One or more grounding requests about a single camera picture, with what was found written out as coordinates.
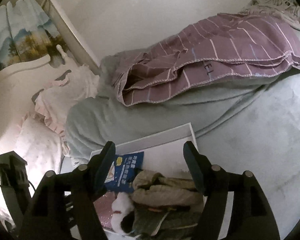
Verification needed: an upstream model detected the grey-green fleece blanket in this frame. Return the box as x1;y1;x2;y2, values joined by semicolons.
65;51;277;167

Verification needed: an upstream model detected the landscape print curtain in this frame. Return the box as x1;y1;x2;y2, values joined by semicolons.
0;0;68;71

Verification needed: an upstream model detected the blue eye mask packet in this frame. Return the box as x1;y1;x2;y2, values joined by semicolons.
105;152;144;193

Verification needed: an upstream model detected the white headboard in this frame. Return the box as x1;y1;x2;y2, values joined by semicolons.
0;51;78;152

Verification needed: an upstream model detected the pink sequin pouch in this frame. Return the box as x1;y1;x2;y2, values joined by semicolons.
94;192;122;230

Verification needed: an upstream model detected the plaid plush panda toy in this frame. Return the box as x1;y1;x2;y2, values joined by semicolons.
110;192;201;239

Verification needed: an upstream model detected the pink ruffled pillow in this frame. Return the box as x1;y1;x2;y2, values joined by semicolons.
35;65;100;137

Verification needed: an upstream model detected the patterned white garment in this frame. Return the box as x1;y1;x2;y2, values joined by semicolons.
239;0;300;31

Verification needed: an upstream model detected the pink floral pillow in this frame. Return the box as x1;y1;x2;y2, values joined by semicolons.
14;115;63;177

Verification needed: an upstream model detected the purple striped blanket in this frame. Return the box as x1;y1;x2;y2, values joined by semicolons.
113;14;300;106

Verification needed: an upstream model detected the beige cloth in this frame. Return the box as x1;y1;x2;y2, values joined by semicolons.
131;170;204;207

